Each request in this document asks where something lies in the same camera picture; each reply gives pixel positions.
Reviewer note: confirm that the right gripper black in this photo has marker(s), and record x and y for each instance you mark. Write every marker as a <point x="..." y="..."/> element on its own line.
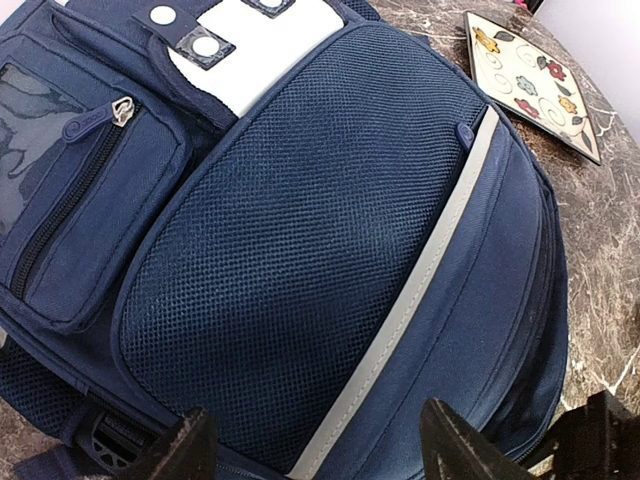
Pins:
<point x="599" y="438"/>

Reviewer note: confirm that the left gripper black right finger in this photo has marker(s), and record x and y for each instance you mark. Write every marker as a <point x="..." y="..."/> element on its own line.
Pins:
<point x="453" y="449"/>

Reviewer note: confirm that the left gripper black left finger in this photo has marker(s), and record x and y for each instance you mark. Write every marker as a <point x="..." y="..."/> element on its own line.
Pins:
<point x="187" y="450"/>

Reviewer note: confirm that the navy blue student backpack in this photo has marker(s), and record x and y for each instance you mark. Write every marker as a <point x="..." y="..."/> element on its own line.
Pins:
<point x="288" y="213"/>

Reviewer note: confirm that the square floral ceramic plate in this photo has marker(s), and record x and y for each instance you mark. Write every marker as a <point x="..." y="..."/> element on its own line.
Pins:
<point x="530" y="83"/>

